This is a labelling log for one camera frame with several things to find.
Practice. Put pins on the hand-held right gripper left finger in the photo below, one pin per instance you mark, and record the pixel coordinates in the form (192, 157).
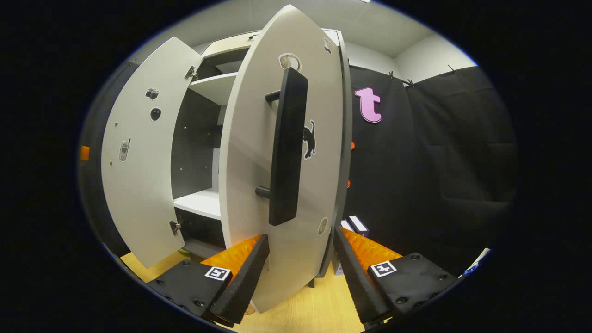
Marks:
(245, 282)

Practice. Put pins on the white cabinet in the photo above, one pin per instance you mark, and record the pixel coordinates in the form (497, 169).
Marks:
(194, 138)

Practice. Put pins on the white blue plastic bag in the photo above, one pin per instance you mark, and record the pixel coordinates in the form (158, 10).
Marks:
(476, 261)

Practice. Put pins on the white cabinet door with hinges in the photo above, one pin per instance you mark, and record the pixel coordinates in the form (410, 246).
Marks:
(143, 194)

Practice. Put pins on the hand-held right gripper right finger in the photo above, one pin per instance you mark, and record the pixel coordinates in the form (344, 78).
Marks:
(358, 282)

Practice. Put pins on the grey blue book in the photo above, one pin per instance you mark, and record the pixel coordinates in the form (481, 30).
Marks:
(346, 225)

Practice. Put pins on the black backdrop cloth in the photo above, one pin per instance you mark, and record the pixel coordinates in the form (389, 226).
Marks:
(439, 162)

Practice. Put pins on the white cabinet shelf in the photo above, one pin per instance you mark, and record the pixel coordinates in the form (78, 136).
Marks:
(217, 88)
(201, 203)

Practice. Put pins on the white cabinet drawer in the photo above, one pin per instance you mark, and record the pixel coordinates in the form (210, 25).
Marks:
(226, 46)

